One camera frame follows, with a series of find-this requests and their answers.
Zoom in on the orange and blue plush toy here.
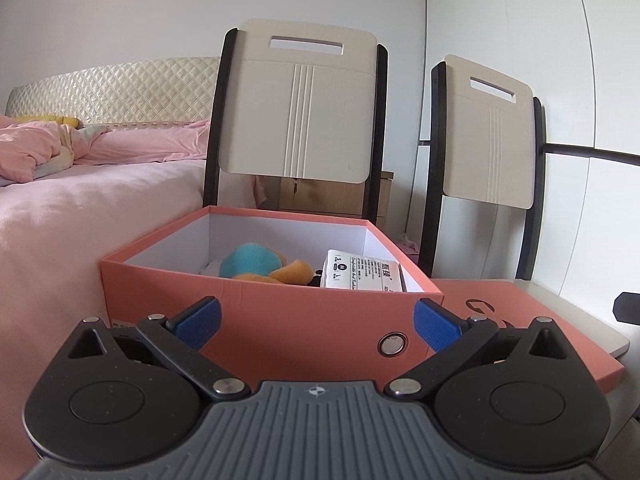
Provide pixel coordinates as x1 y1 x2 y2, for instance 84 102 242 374
218 243 316 286

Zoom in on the white tissue pack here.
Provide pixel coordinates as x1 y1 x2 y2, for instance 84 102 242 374
320 249 406 292

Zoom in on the small panda plush toy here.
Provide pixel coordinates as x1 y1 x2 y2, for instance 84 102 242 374
307 270 323 287

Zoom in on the pink box lid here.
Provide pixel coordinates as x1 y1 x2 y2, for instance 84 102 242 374
434 278 630 393

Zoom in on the open pink cardboard box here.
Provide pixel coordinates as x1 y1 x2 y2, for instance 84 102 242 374
100 207 444 386

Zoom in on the small pink storage box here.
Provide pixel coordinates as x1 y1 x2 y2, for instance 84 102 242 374
398 234 420 263

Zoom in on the bed with pink sheet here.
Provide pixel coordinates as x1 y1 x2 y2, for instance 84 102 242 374
1 122 208 479

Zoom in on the wooden nightstand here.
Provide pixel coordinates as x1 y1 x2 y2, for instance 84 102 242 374
259 177 364 218

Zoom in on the right white folding chair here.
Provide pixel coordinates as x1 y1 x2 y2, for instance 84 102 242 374
419 54 547 280

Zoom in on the white folding chair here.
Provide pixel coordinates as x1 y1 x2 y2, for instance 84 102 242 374
203 18 388 221
419 54 547 280

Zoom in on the crumpled pink duvet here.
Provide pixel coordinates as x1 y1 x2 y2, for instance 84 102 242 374
0 116 110 186

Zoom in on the yellow plush on bed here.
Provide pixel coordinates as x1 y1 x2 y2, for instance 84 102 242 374
15 115 82 129

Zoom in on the quilted cream headboard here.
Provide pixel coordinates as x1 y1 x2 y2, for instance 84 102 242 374
6 56 220 128

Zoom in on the left white folding chair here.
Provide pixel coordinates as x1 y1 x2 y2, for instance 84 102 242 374
203 18 388 221

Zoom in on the black horizontal rail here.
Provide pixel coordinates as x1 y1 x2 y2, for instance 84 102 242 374
539 143 640 166

